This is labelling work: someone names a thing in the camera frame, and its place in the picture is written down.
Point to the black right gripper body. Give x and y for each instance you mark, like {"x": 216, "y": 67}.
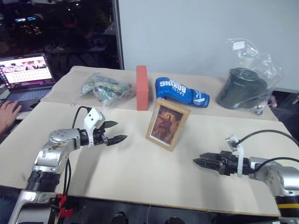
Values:
{"x": 229, "y": 163}

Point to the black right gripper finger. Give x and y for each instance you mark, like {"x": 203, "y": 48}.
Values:
{"x": 209, "y": 164}
{"x": 211, "y": 156}

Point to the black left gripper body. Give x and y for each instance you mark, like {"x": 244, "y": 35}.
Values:
{"x": 100, "y": 138}

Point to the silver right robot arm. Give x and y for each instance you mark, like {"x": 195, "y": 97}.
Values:
{"x": 278, "y": 175}

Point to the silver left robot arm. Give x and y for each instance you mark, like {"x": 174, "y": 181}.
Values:
{"x": 53, "y": 149}

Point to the person's bare hand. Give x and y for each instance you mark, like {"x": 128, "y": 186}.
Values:
{"x": 9, "y": 113}

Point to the beige cardboard sheet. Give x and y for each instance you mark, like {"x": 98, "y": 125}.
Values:
{"x": 70, "y": 79}
{"x": 130, "y": 168}

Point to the clear bag with green items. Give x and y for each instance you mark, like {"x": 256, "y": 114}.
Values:
{"x": 106, "y": 88}

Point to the orange-red rectangular block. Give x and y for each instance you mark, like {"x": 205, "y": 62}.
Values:
{"x": 142, "y": 89}

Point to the dark rounded shape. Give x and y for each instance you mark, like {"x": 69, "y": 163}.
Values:
{"x": 176, "y": 221}
{"x": 120, "y": 219}

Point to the blue boxing glove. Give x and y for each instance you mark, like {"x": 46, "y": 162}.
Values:
{"x": 177, "y": 92}

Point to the dark green pot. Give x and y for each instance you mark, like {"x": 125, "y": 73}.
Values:
{"x": 240, "y": 89}

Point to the red clamp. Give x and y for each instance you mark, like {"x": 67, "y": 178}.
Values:
{"x": 63, "y": 206}

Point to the open laptop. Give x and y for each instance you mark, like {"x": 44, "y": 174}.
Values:
{"x": 25, "y": 74}

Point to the dark pot in plastic bag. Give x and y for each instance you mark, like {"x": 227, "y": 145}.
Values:
{"x": 266, "y": 67}

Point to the white partition panel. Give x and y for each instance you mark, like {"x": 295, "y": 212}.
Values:
{"x": 198, "y": 30}

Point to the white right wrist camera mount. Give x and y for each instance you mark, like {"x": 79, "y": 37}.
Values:
{"x": 240, "y": 161}

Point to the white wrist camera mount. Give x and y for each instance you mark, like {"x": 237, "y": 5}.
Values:
{"x": 240, "y": 161}
{"x": 92, "y": 117}

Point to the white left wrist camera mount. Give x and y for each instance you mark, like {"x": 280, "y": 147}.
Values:
{"x": 92, "y": 117}

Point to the wooden picture frame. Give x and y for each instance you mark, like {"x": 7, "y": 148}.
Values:
{"x": 166, "y": 124}

